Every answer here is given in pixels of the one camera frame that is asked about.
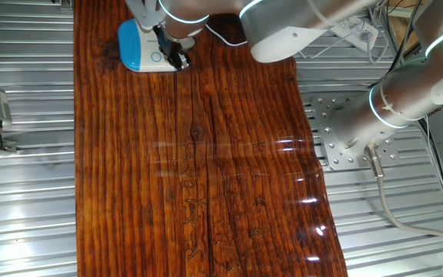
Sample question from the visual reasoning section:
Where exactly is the white power plug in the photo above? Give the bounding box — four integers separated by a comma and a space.
355, 22, 378, 42

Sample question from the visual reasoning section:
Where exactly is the wood grain table mat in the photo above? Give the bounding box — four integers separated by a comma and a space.
73, 0, 348, 277

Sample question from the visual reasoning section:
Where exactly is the white power strip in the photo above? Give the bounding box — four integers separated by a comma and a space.
331, 15, 380, 53

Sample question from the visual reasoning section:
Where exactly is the white cable tie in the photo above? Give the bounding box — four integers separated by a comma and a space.
377, 82, 426, 122
305, 0, 338, 26

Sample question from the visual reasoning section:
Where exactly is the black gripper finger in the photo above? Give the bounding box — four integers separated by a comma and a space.
165, 53, 183, 72
177, 52, 193, 71

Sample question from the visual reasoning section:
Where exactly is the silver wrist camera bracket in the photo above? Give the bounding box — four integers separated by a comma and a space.
124, 0, 167, 32

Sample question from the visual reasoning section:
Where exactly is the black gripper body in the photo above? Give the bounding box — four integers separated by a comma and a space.
152, 25, 187, 63

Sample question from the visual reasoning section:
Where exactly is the black cable bundle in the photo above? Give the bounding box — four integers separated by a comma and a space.
375, 0, 425, 88

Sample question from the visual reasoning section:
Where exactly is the brown wooden board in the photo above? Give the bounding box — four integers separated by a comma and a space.
388, 0, 425, 55

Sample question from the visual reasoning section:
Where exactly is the grey robot cable with connector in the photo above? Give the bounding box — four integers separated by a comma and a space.
363, 144, 443, 251

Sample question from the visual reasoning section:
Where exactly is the blue and white desk lamp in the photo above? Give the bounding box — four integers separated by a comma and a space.
117, 17, 179, 73

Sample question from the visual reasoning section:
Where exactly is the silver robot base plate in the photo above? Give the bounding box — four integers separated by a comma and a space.
309, 94, 403, 171

